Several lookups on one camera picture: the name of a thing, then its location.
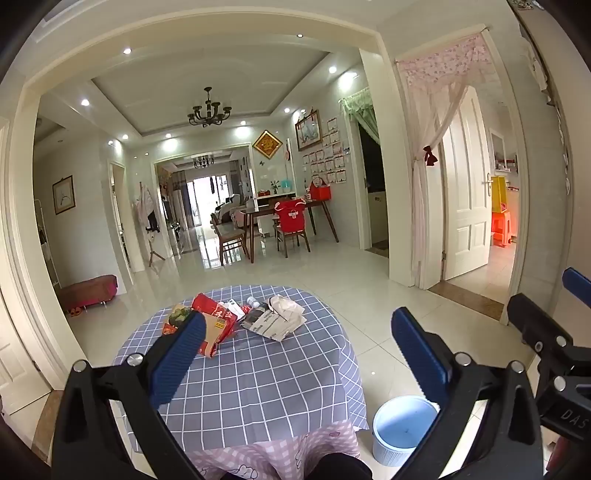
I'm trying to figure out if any dark wooden dining table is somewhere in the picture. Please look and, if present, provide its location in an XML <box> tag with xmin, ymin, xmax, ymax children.
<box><xmin>240</xmin><ymin>198</ymin><xmax>340</xmax><ymax>264</ymax></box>

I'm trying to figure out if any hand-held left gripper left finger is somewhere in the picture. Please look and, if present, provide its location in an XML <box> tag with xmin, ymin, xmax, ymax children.
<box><xmin>50</xmin><ymin>312</ymin><xmax>208</xmax><ymax>480</ymax></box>

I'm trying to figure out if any wooden chair with cover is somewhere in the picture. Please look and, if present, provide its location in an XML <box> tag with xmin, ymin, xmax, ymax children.
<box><xmin>272</xmin><ymin>198</ymin><xmax>311</xmax><ymax>258</ymax></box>

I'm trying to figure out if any pink lace curtain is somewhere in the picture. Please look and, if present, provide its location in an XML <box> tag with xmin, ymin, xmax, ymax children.
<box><xmin>397</xmin><ymin>37</ymin><xmax>490</xmax><ymax>289</ymax></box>

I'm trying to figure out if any wall of paper certificates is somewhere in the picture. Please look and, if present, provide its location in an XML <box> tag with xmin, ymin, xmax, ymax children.
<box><xmin>302</xmin><ymin>117</ymin><xmax>347</xmax><ymax>185</ymax></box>

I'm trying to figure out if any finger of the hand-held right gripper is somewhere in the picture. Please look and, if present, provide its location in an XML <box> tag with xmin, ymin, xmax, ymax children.
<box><xmin>507</xmin><ymin>292</ymin><xmax>591</xmax><ymax>416</ymax></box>
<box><xmin>561</xmin><ymin>267</ymin><xmax>591</xmax><ymax>298</ymax></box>

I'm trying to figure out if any green curtain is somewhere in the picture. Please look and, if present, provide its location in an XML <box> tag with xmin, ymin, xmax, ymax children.
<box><xmin>341</xmin><ymin>89</ymin><xmax>382</xmax><ymax>144</ymax></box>

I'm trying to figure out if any red snack packet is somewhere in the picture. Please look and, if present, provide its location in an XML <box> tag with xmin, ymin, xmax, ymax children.
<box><xmin>191</xmin><ymin>293</ymin><xmax>238</xmax><ymax>358</ymax></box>

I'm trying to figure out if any light blue plastic bucket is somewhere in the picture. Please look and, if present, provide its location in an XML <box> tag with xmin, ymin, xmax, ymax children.
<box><xmin>372</xmin><ymin>394</ymin><xmax>441</xmax><ymax>467</ymax></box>

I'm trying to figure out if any black chandelier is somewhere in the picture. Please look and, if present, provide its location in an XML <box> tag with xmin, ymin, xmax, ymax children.
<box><xmin>187</xmin><ymin>86</ymin><xmax>232</xmax><ymax>127</ymax></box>

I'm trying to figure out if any large framed picture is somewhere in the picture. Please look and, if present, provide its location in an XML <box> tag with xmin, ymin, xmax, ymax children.
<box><xmin>295</xmin><ymin>109</ymin><xmax>321</xmax><ymax>152</ymax></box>

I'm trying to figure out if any pink printed cloth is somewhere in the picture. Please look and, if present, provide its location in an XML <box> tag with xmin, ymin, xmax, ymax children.
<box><xmin>187</xmin><ymin>420</ymin><xmax>363</xmax><ymax>480</ymax></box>

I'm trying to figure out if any red plastic stool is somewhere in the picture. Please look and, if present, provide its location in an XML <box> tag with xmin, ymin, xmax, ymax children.
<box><xmin>491</xmin><ymin>211</ymin><xmax>511</xmax><ymax>245</ymax></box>

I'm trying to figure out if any wooden dining chair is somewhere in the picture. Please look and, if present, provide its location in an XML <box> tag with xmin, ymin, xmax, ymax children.
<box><xmin>210</xmin><ymin>213</ymin><xmax>250</xmax><ymax>266</ymax></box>

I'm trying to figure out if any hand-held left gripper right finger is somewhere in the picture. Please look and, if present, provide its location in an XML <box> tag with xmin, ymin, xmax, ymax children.
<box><xmin>391</xmin><ymin>307</ymin><xmax>546</xmax><ymax>480</ymax></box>

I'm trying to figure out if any red upholstered bench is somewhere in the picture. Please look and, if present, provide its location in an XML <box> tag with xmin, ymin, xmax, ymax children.
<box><xmin>58</xmin><ymin>274</ymin><xmax>118</xmax><ymax>312</ymax></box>

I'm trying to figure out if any printed paper wrapper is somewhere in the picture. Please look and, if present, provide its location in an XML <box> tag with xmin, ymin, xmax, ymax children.
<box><xmin>240</xmin><ymin>308</ymin><xmax>289</xmax><ymax>342</ymax></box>

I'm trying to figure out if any small framed picture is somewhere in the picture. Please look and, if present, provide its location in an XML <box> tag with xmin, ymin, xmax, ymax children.
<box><xmin>52</xmin><ymin>175</ymin><xmax>75</xmax><ymax>215</ymax></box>

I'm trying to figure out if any coat stand with jacket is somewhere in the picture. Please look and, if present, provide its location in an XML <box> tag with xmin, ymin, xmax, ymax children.
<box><xmin>134</xmin><ymin>182</ymin><xmax>167</xmax><ymax>266</ymax></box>

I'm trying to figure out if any grey sofa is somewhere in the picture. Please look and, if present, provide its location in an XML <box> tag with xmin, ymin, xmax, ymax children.
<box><xmin>212</xmin><ymin>194</ymin><xmax>245</xmax><ymax>227</ymax></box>

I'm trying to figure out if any red chair cover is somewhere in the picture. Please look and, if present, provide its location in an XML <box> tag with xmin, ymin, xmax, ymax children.
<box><xmin>276</xmin><ymin>199</ymin><xmax>306</xmax><ymax>230</ymax></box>

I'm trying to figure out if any white panelled door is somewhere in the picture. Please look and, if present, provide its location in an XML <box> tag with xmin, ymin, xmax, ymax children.
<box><xmin>441</xmin><ymin>85</ymin><xmax>492</xmax><ymax>281</ymax></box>

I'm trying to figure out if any green packet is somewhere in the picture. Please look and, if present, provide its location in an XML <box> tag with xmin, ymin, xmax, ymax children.
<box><xmin>167</xmin><ymin>305</ymin><xmax>192</xmax><ymax>328</ymax></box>

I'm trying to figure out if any red diamond wall decoration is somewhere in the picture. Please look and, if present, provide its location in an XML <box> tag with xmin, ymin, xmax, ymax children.
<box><xmin>252</xmin><ymin>130</ymin><xmax>283</xmax><ymax>161</ymax></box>

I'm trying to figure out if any crumpled beige paper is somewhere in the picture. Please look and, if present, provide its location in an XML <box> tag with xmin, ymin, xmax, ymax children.
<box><xmin>269</xmin><ymin>295</ymin><xmax>308</xmax><ymax>333</ymax></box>

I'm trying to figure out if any grey checked tablecloth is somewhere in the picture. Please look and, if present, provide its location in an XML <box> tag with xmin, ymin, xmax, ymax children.
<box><xmin>113</xmin><ymin>286</ymin><xmax>370</xmax><ymax>453</ymax></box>

